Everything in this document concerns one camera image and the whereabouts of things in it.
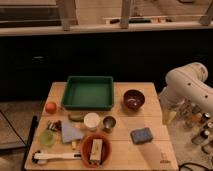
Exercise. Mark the small yellow object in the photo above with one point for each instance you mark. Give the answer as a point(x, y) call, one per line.
point(74, 145)

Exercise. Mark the white cup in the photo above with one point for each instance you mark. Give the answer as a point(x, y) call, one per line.
point(92, 121)

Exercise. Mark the green cucumber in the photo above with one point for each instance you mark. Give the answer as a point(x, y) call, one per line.
point(76, 118)

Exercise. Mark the blue sponge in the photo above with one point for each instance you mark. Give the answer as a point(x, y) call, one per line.
point(140, 136)

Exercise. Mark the green plastic tray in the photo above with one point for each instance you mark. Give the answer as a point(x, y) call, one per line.
point(88, 93)

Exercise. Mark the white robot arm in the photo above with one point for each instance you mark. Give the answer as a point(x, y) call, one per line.
point(186, 83)

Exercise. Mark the bottle rack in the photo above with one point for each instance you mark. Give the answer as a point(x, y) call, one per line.
point(192, 133)

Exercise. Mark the dark red bowl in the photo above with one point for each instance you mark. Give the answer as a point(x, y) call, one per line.
point(133, 99)

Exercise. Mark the orange fruit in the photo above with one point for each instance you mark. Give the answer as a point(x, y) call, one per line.
point(50, 107)

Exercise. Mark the orange round bowl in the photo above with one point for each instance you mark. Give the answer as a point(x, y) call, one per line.
point(86, 147)

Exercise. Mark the blue folded cloth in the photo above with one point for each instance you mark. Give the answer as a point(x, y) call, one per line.
point(70, 132)

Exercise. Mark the light green small plate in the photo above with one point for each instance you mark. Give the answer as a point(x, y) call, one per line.
point(46, 138)

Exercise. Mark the white spatula black handle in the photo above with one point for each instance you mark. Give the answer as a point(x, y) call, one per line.
point(40, 157)

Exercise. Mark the wooden block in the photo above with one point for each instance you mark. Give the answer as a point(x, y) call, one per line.
point(96, 151)

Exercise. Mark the dark toy pieces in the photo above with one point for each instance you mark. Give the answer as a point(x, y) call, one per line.
point(54, 126)

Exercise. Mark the metal cup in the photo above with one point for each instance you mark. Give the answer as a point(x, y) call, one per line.
point(109, 123)

